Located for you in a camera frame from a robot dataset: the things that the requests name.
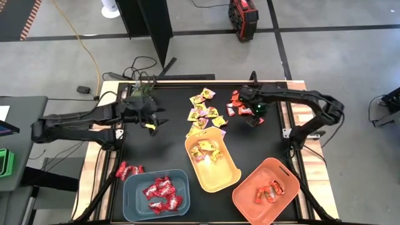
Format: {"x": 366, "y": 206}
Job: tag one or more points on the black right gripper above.
{"x": 253, "y": 98}

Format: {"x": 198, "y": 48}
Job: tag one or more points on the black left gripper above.
{"x": 137, "y": 109}

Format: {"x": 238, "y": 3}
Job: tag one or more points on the red candy packet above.
{"x": 128, "y": 170}
{"x": 120, "y": 170}
{"x": 174, "y": 203}
{"x": 163, "y": 182}
{"x": 150, "y": 191}
{"x": 138, "y": 169}
{"x": 167, "y": 191}
{"x": 156, "y": 207}

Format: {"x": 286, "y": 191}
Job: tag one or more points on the pale yellow-orange plastic bin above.
{"x": 215, "y": 178}

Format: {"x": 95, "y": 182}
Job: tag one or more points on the blue-grey plastic bin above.
{"x": 132, "y": 187}

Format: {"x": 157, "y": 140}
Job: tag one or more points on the orange plastic bin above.
{"x": 250, "y": 212}

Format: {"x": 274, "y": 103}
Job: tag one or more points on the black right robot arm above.
{"x": 297, "y": 93}

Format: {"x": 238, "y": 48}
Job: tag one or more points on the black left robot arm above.
{"x": 72, "y": 125}

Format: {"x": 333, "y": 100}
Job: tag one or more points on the small artificial green plant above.
{"x": 139, "y": 91}

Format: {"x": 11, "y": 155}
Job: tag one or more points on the black power strip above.
{"x": 187, "y": 77}

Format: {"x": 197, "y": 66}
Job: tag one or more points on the black power adapter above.
{"x": 83, "y": 89}

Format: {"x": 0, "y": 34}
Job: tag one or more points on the black partition panel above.
{"x": 156, "y": 25}

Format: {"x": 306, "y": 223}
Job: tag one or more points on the red and black tool case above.
{"x": 242, "y": 18}

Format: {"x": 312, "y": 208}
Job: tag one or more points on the white fan base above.
{"x": 109, "y": 11}

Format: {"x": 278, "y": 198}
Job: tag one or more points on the black low bench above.
{"x": 50, "y": 179}

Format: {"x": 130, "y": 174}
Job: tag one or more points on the grey side table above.
{"x": 25, "y": 150}

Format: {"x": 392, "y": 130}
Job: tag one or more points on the black floor equipment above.
{"x": 392, "y": 100}

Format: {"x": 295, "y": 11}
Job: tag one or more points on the dark tablet device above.
{"x": 7, "y": 128}

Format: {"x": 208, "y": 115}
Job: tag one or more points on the white paper sheet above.
{"x": 3, "y": 113}

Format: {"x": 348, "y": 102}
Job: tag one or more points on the green plastic tray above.
{"x": 7, "y": 162}

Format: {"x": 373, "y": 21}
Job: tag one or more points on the black mat with striped edge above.
{"x": 12, "y": 18}

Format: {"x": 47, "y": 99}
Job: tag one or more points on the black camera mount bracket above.
{"x": 253, "y": 78}

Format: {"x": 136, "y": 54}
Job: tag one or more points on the black aluminium table frame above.
{"x": 225, "y": 84}

